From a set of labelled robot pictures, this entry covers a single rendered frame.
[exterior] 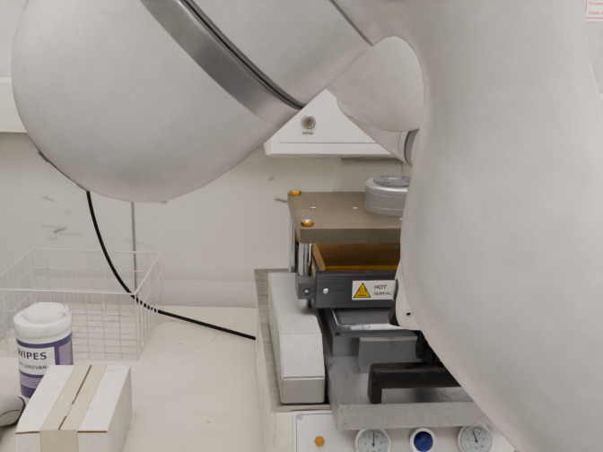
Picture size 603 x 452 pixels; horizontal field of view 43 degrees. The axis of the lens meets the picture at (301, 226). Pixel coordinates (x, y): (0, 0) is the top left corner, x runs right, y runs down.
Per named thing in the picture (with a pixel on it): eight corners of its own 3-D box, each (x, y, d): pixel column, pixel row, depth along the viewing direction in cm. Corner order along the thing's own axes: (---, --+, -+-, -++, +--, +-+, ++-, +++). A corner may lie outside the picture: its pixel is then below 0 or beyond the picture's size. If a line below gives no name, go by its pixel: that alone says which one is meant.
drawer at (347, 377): (306, 323, 110) (307, 272, 108) (456, 320, 112) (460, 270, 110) (336, 437, 82) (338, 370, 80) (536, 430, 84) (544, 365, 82)
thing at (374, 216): (283, 239, 119) (284, 155, 115) (477, 237, 122) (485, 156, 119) (298, 298, 96) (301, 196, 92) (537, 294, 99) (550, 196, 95)
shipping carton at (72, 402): (55, 415, 119) (50, 362, 116) (139, 418, 119) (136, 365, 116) (10, 491, 101) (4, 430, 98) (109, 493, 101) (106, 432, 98)
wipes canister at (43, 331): (30, 380, 129) (23, 297, 125) (83, 382, 129) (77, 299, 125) (12, 407, 121) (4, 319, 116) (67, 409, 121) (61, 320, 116)
